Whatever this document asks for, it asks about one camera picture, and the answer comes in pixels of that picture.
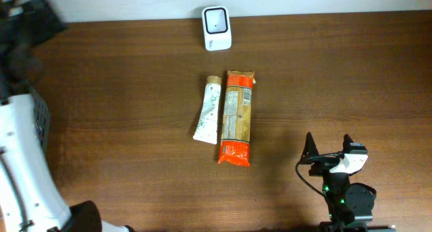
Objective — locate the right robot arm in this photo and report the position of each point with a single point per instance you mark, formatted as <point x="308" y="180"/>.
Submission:
<point x="349" y="204"/>

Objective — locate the orange spaghetti pasta pack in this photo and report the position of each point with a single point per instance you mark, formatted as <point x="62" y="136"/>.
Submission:
<point x="236" y="121"/>

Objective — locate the grey plastic mesh basket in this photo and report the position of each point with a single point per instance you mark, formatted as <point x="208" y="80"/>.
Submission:
<point x="42" y="117"/>

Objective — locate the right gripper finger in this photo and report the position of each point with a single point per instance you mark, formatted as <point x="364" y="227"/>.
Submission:
<point x="310" y="152"/>
<point x="347" y="144"/>

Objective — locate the white barcode scanner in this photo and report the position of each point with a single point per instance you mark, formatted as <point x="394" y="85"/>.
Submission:
<point x="216" y="28"/>

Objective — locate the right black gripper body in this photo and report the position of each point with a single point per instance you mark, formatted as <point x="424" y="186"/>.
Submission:
<point x="322" y="168"/>

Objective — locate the white cosmetic tube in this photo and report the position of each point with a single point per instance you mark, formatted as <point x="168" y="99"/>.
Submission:
<point x="206" y="130"/>

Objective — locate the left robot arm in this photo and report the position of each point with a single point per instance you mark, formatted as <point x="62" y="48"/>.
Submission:
<point x="30" y="200"/>

